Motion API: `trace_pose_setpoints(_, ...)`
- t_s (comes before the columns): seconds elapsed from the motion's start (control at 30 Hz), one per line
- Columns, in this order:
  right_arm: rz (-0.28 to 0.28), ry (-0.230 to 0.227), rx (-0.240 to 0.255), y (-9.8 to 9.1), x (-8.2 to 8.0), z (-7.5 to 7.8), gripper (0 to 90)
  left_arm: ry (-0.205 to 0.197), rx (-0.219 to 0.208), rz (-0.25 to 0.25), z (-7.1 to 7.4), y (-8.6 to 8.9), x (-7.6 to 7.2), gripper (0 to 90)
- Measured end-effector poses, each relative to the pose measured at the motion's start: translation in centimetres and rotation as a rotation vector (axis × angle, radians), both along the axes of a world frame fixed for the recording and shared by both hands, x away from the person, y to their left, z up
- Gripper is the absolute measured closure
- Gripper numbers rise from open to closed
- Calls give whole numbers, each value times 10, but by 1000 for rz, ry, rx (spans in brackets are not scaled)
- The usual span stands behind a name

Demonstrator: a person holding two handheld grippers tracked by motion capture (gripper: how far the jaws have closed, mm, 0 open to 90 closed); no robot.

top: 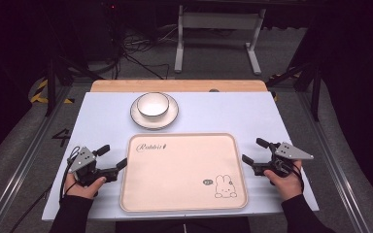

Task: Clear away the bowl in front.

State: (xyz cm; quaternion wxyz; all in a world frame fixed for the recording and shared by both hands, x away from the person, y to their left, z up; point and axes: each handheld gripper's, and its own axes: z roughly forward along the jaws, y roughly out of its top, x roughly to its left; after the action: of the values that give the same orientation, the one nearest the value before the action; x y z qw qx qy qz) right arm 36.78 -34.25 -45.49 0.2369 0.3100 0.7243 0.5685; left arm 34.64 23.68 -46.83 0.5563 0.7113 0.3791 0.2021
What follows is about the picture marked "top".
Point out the black equipment rack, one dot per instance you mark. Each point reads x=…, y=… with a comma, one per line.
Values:
x=107, y=29

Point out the yellow black hazard tape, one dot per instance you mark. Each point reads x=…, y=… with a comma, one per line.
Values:
x=39, y=95

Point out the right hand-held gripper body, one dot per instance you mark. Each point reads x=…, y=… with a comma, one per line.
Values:
x=289, y=152

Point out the aluminium floor rail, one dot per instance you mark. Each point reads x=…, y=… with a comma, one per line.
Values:
x=19, y=168
x=336, y=168

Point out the white dark-rimmed plate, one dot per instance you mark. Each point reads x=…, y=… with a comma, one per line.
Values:
x=171, y=117

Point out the person's dark torso clothing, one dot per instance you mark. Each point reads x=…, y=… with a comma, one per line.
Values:
x=181, y=226

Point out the white metal stand frame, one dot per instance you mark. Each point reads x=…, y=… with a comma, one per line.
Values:
x=221, y=20

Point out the white dark-rimmed bowl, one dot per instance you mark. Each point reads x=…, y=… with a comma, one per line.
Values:
x=152, y=104

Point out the black tripod stand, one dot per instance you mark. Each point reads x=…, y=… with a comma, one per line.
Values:
x=315, y=93
x=51, y=84

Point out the person's right hand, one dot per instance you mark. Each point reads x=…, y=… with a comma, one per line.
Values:
x=286, y=185

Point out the person's left hand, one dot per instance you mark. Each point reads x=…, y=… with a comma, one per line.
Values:
x=82, y=190

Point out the white table cover board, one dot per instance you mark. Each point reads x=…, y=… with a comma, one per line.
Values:
x=226, y=111

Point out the wooden table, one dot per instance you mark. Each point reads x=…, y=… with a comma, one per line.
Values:
x=178, y=85

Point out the beige rabbit print tray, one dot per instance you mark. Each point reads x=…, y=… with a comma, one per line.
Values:
x=183, y=174

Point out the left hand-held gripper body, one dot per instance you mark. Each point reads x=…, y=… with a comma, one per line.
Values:
x=83, y=158

